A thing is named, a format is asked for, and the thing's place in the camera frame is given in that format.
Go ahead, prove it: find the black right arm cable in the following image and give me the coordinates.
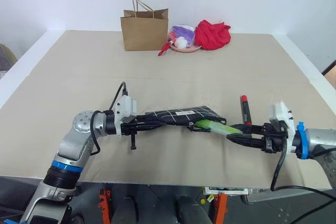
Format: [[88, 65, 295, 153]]
[[270, 140, 336, 204]]

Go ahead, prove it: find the red cloth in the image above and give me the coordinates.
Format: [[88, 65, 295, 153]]
[[194, 19, 232, 51]]

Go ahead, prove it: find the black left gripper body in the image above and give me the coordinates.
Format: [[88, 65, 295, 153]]
[[120, 120, 139, 151]]

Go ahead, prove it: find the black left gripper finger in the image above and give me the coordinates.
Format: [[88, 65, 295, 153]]
[[136, 123, 174, 132], [136, 113, 171, 125]]

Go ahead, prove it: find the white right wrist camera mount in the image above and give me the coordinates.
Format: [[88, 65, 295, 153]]
[[267, 100, 295, 156]]

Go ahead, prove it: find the beige cardboard table sheet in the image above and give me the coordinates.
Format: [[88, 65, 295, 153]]
[[0, 74, 336, 191], [27, 30, 314, 84]]

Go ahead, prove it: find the black grid pouch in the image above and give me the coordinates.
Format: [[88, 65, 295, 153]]
[[143, 105, 227, 133]]

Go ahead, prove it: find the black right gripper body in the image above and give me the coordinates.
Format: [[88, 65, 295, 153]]
[[260, 122, 289, 154]]

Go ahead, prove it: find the red marker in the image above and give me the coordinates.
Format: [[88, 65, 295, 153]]
[[239, 94, 253, 125]]

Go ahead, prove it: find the dark brown furniture corner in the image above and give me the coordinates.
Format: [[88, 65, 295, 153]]
[[321, 60, 336, 89]]

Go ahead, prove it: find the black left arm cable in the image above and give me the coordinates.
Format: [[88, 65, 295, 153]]
[[90, 81, 130, 156]]

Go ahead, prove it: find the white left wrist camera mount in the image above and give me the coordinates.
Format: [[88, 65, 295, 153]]
[[113, 95, 138, 124]]

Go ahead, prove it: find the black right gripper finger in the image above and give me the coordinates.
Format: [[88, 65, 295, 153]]
[[226, 132, 265, 149], [230, 123, 265, 134]]

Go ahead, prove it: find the dark object at room edge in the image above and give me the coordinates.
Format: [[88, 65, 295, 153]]
[[0, 43, 18, 79]]

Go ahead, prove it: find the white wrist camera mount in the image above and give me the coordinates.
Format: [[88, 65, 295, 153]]
[[267, 100, 295, 156], [113, 95, 138, 124]]

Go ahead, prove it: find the pink plate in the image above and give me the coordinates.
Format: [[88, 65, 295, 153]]
[[169, 42, 203, 53]]

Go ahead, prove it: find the orange metal stand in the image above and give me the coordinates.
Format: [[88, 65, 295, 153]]
[[96, 187, 111, 224], [213, 192, 228, 224]]

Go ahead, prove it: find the white labelled box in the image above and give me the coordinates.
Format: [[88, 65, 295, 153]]
[[204, 186, 249, 196]]

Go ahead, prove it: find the red plastic clip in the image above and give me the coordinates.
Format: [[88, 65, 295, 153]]
[[157, 40, 173, 57]]

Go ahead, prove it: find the dark rounded shape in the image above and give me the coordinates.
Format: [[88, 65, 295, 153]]
[[111, 195, 139, 224]]

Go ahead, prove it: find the brown paper bag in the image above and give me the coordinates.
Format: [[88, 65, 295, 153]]
[[120, 0, 170, 52]]

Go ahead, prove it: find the purple plastic package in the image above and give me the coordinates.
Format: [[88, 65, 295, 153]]
[[172, 25, 196, 47]]

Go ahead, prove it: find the white fluffy ball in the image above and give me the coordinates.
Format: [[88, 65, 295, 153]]
[[175, 37, 188, 49]]

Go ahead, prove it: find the green highlighter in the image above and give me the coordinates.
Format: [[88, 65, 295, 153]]
[[196, 119, 244, 135]]

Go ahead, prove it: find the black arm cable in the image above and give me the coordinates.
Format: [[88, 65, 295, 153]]
[[90, 81, 130, 156], [270, 140, 336, 204]]

